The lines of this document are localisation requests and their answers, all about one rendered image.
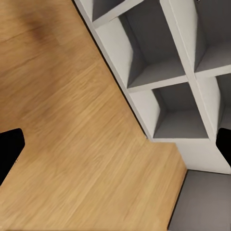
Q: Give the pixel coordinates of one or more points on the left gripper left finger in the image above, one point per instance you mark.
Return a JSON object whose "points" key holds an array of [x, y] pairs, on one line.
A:
{"points": [[11, 144]]}

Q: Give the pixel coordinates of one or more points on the desk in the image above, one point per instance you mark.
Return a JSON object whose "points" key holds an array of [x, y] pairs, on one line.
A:
{"points": [[204, 203]]}

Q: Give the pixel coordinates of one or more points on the bookcase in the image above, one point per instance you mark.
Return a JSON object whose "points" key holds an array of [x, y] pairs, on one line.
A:
{"points": [[196, 63]]}

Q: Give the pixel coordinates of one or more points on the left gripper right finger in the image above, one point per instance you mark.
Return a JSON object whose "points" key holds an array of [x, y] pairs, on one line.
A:
{"points": [[223, 142]]}

